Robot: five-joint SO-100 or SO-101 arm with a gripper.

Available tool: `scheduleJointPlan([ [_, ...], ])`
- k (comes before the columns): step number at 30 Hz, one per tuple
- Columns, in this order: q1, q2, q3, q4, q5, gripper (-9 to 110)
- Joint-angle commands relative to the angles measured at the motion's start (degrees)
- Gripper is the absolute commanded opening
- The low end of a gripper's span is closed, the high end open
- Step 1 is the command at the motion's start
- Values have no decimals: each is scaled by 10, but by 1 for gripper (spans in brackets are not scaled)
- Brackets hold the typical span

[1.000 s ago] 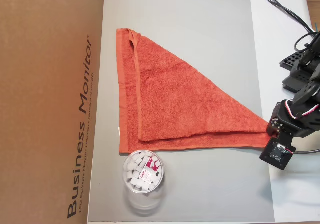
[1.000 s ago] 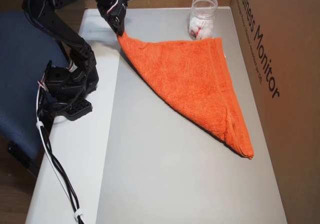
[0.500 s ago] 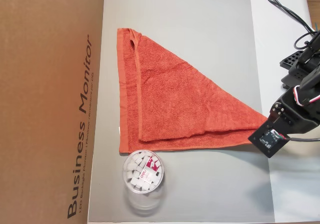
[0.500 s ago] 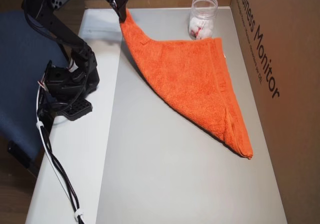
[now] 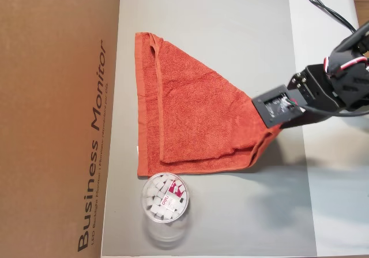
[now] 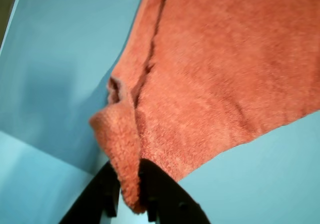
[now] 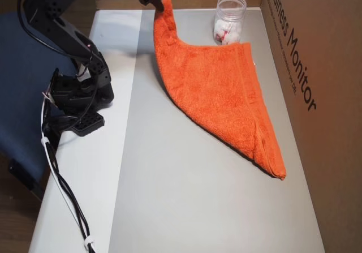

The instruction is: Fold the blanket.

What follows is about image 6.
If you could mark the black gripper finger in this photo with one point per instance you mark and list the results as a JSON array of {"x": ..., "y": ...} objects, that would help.
[
  {"x": 175, "y": 204},
  {"x": 92, "y": 199}
]

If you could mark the orange terry towel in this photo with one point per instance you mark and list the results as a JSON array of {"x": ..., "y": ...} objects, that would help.
[{"x": 212, "y": 71}]

